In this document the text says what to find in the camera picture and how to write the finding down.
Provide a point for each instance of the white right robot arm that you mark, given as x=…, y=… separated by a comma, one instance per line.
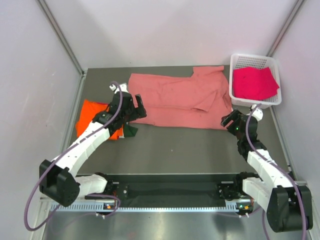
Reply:
x=286, y=204

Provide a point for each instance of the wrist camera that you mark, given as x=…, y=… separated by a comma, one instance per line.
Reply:
x=115, y=87
x=256, y=112

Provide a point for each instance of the salmon pink t shirt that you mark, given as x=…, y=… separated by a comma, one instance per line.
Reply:
x=198, y=101

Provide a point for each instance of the white plastic laundry basket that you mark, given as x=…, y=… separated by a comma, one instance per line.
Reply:
x=257, y=61

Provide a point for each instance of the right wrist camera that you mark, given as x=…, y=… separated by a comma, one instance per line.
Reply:
x=256, y=112

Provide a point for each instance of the orange folded t shirt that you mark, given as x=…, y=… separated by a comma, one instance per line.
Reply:
x=88, y=111

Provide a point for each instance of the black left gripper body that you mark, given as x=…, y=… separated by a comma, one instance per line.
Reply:
x=130, y=114

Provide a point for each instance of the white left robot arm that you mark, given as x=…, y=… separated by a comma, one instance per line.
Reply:
x=59, y=180

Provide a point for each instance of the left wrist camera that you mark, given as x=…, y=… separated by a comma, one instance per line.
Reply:
x=115, y=87

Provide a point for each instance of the green folded t shirt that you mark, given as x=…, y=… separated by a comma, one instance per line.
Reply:
x=129, y=131

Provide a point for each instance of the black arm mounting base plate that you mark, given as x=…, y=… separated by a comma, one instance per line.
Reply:
x=174, y=190

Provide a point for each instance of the magenta t shirt in basket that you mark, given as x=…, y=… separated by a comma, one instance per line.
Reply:
x=254, y=84

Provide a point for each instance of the grey slotted cable duct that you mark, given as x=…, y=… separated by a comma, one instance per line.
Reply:
x=110, y=205

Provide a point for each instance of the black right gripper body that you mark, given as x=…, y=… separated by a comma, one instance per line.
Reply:
x=234, y=129

